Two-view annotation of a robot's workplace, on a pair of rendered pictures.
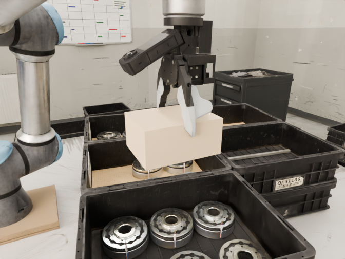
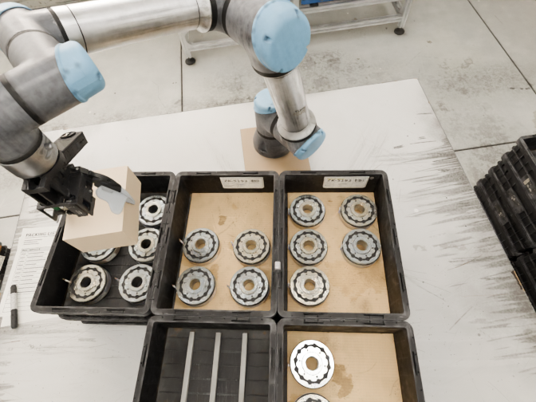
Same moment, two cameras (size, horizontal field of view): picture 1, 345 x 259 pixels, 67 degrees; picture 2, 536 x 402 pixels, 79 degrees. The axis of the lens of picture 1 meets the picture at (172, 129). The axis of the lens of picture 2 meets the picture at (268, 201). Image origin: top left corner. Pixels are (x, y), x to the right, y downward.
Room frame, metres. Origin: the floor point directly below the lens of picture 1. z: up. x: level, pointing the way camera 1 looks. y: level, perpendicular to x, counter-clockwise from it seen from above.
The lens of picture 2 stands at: (0.97, -0.19, 1.71)
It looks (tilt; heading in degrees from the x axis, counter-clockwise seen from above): 62 degrees down; 114
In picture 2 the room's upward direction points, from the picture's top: 7 degrees counter-clockwise
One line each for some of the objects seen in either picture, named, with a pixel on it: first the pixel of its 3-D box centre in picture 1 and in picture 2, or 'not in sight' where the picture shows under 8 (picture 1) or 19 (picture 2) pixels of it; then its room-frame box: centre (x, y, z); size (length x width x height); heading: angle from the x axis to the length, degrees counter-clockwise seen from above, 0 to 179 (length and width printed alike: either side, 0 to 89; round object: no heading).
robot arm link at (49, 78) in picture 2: not in sight; (53, 76); (0.54, 0.07, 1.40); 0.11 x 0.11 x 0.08; 58
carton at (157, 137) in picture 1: (172, 132); (105, 208); (0.49, 0.00, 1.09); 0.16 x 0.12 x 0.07; 116
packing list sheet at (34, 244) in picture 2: not in sight; (41, 269); (0.11, -0.14, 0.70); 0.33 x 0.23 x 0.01; 116
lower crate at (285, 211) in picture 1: (259, 182); not in sight; (0.82, -0.32, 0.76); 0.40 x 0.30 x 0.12; 106
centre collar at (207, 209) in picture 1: (213, 212); (137, 281); (0.52, -0.10, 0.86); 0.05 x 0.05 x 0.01
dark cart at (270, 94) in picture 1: (248, 116); not in sight; (2.55, -0.78, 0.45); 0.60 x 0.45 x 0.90; 116
